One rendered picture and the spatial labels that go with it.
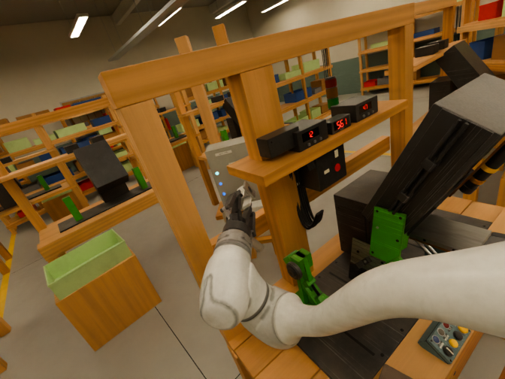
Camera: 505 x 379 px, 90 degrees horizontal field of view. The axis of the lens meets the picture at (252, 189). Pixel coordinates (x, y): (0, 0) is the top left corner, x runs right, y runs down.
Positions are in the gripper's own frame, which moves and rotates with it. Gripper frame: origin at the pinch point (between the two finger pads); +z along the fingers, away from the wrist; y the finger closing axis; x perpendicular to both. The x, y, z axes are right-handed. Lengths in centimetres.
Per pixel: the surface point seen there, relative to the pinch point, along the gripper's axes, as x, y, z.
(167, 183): 14.1, 18.8, -3.5
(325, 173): -22.1, -20.6, 23.6
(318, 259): 8, -67, 30
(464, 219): -63, -96, 44
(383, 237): -28, -49, 9
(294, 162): -17.0, -5.1, 13.2
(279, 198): -1.5, -17.9, 19.5
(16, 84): 629, 385, 659
